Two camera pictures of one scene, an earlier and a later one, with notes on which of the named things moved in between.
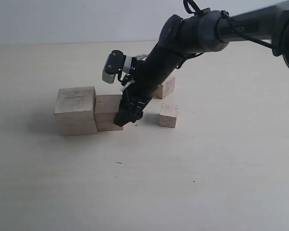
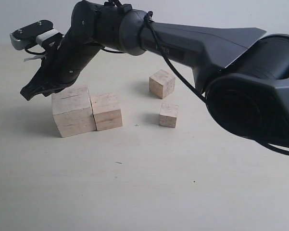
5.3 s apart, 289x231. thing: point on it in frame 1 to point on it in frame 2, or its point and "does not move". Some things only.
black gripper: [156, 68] to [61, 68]
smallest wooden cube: [168, 115] does not move
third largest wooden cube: [166, 88] does not move
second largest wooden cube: [106, 108] does not move
